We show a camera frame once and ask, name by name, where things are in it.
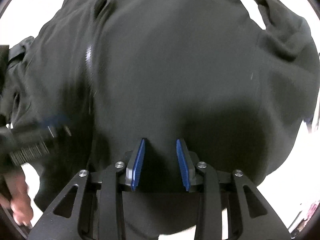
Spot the black fleece jacket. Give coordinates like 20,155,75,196
0,0,320,240

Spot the person's left hand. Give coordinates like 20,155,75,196
1,168,34,227

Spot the blue checkered cartoon blanket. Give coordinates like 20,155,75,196
1,0,319,230

